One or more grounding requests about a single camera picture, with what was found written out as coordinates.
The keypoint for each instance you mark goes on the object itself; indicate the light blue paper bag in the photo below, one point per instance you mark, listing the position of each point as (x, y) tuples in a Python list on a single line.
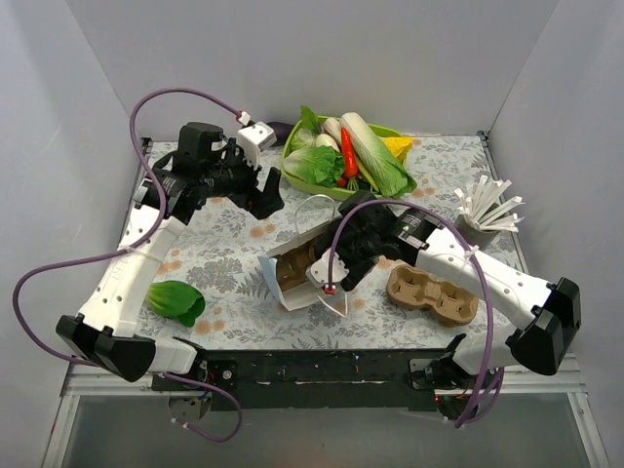
[(306, 294)]

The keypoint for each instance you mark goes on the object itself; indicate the dark purple eggplant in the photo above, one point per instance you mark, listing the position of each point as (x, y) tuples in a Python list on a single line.
[(281, 130)]

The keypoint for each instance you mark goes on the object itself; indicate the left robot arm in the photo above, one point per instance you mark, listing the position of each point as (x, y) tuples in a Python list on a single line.
[(205, 164)]

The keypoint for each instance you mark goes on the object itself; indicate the green lettuce head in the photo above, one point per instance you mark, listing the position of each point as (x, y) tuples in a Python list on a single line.
[(321, 166)]

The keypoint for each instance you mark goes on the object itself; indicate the napa cabbage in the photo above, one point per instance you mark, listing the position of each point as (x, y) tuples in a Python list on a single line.
[(388, 177)]

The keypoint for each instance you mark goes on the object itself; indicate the cup of white straws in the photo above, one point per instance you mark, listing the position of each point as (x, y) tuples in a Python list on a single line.
[(482, 214)]

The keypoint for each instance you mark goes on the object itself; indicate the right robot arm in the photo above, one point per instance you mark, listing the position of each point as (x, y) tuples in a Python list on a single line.
[(544, 317)]

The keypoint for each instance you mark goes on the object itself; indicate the stack of pulp cup carriers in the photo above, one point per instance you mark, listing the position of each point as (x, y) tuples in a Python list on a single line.
[(413, 288)]

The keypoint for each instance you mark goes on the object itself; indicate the pulp cup carrier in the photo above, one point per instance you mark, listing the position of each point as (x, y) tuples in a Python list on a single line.
[(288, 274)]

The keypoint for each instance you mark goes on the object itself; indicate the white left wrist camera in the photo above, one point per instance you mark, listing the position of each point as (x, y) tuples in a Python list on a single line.
[(253, 140)]

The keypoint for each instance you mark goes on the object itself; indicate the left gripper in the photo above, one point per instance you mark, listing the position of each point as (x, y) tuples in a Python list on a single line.
[(253, 190)]

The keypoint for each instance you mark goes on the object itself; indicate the yellow pepper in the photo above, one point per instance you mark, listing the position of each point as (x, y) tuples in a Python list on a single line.
[(399, 147)]

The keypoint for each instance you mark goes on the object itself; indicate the green bok choy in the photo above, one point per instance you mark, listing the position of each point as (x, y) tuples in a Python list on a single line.
[(176, 300)]

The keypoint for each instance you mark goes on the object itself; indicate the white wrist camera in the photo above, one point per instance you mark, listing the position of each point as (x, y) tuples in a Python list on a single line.
[(253, 140), (325, 275)]

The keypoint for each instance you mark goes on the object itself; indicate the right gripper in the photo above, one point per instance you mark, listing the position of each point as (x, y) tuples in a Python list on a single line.
[(352, 258)]

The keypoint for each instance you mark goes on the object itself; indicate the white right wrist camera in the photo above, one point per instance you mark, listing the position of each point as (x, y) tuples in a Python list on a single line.
[(325, 275)]

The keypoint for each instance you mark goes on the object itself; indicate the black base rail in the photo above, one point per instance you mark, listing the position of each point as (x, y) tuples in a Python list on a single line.
[(317, 379)]

